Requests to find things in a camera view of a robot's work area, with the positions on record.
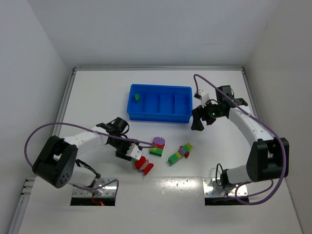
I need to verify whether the purple round lego brick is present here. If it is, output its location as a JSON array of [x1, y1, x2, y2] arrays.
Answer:
[[153, 137, 165, 145]]

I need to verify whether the red yellow green lego stack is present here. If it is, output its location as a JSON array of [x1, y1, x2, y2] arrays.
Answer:
[[149, 142, 165, 156]]

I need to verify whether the green square lego tile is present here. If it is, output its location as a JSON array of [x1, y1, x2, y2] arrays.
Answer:
[[135, 93, 140, 103]]

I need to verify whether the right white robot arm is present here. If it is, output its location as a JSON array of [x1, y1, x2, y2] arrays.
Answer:
[[191, 85, 289, 188]]

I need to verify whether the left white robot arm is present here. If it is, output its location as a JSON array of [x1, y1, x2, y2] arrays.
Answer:
[[32, 117, 142, 190]]

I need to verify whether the green yellow purple lego bar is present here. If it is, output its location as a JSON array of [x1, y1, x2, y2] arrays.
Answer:
[[168, 143, 193, 165]]

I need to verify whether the blue compartment tray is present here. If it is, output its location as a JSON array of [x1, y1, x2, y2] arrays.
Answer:
[[127, 84, 193, 123]]

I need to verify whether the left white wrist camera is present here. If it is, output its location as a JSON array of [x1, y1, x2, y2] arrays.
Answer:
[[126, 143, 143, 160]]

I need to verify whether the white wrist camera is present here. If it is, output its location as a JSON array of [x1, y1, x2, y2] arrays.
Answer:
[[194, 89, 210, 108], [126, 143, 143, 160]]

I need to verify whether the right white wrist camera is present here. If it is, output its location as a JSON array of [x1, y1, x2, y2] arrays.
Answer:
[[194, 89, 210, 108]]

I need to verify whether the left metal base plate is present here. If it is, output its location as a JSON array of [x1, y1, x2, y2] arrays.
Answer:
[[72, 177, 119, 199]]

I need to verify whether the metal base plate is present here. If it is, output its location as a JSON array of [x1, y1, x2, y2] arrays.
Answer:
[[202, 177, 248, 198], [72, 177, 119, 199]]

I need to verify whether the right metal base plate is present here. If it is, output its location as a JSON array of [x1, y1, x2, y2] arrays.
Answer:
[[202, 177, 248, 198]]

